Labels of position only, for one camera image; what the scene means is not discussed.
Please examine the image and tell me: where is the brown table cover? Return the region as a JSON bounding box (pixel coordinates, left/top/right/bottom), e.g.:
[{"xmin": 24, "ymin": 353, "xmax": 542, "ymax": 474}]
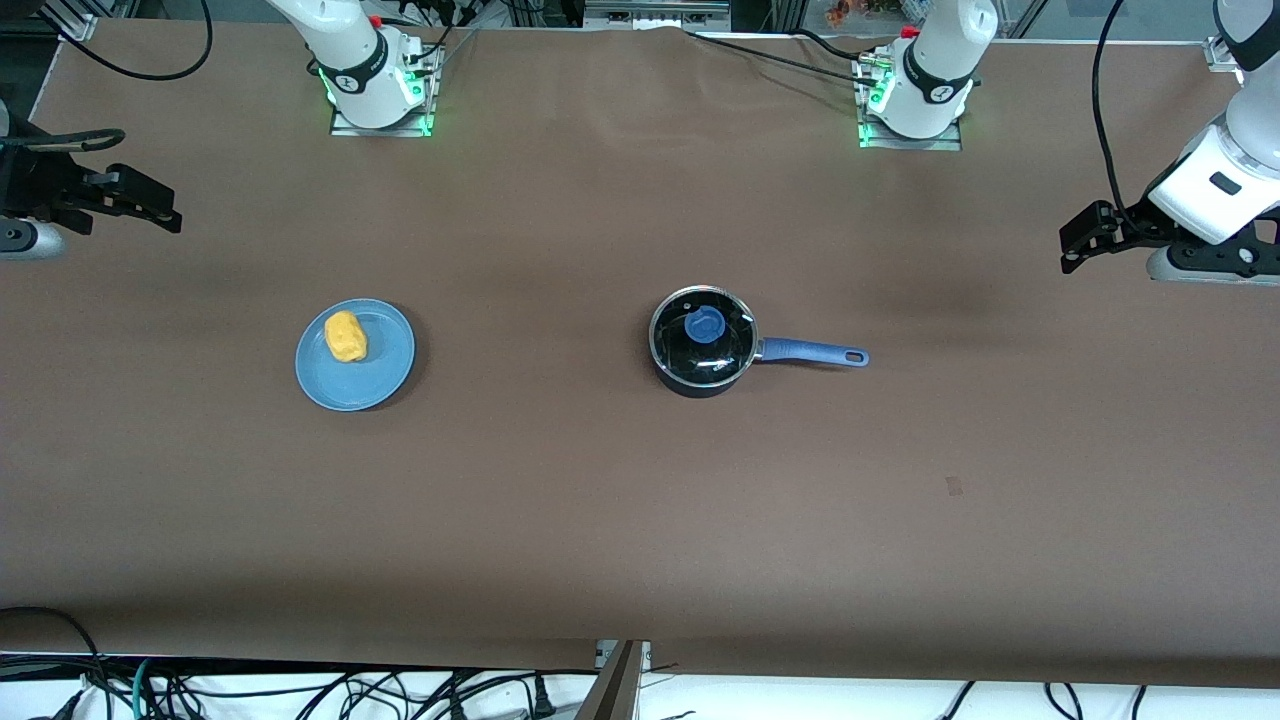
[{"xmin": 0, "ymin": 18, "xmax": 1280, "ymax": 691}]

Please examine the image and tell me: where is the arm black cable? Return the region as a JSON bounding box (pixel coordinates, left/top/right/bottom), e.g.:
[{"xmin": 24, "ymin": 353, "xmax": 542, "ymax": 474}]
[
  {"xmin": 0, "ymin": 0, "xmax": 214, "ymax": 151},
  {"xmin": 1092, "ymin": 0, "xmax": 1163, "ymax": 241}
]

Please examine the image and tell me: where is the blue plate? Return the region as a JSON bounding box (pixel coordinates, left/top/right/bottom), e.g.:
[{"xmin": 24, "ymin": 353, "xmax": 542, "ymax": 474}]
[{"xmin": 295, "ymin": 298, "xmax": 416, "ymax": 412}]

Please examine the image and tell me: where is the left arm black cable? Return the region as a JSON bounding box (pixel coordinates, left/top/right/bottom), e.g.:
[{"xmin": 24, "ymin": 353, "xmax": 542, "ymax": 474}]
[{"xmin": 1092, "ymin": 0, "xmax": 1163, "ymax": 241}]

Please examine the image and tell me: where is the black pot with blue handle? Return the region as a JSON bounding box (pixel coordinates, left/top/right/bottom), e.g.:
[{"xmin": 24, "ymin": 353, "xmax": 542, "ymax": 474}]
[{"xmin": 650, "ymin": 285, "xmax": 871, "ymax": 399}]

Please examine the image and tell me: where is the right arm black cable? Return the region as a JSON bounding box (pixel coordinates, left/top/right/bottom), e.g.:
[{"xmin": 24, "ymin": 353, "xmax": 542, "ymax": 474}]
[{"xmin": 0, "ymin": 0, "xmax": 214, "ymax": 151}]

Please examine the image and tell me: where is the yellow potato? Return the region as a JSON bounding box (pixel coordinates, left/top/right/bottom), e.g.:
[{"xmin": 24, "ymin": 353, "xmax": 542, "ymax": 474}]
[{"xmin": 325, "ymin": 310, "xmax": 369, "ymax": 364}]

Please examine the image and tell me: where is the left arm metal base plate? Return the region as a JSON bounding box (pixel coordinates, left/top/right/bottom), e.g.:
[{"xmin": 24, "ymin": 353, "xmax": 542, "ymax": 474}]
[{"xmin": 855, "ymin": 50, "xmax": 966, "ymax": 151}]

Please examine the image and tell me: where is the glass lid with blue knob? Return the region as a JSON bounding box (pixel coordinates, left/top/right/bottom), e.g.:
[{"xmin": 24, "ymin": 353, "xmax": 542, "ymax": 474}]
[{"xmin": 650, "ymin": 287, "xmax": 759, "ymax": 387}]

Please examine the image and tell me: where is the aluminium profile post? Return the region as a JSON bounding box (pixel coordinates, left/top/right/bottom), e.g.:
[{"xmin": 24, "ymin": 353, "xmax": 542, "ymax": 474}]
[{"xmin": 575, "ymin": 640, "xmax": 652, "ymax": 720}]

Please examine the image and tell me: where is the thick black cable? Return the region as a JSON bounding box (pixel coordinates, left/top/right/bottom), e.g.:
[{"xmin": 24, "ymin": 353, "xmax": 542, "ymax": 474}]
[{"xmin": 0, "ymin": 605, "xmax": 109, "ymax": 720}]

